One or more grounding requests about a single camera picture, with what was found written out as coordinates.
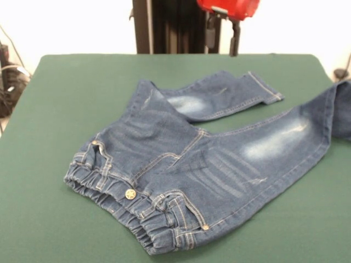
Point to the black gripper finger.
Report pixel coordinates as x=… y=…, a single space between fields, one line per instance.
x=235 y=41
x=211 y=33

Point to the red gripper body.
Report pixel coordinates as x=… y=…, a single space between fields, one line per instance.
x=233 y=6

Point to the blue denim jeans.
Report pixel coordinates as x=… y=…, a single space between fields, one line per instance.
x=192 y=164

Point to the dark green table cloth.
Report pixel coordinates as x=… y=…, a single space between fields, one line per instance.
x=41 y=123

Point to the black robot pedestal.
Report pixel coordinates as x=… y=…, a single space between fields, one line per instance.
x=170 y=27

